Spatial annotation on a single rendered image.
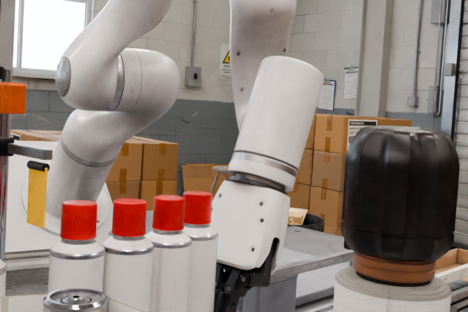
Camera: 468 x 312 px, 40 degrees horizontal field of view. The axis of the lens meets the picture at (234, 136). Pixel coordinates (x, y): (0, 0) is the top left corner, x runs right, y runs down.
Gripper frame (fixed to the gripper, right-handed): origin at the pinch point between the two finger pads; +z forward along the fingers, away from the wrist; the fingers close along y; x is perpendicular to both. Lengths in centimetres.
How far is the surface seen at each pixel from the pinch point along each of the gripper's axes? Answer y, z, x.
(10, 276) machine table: -61, 9, 9
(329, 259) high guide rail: -3.1, -10.6, 24.5
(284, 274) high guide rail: -3.1, -6.4, 14.4
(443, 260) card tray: -12, -21, 86
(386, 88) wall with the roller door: -257, -208, 438
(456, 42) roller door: -178, -234, 397
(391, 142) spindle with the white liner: 29.0, -16.1, -21.7
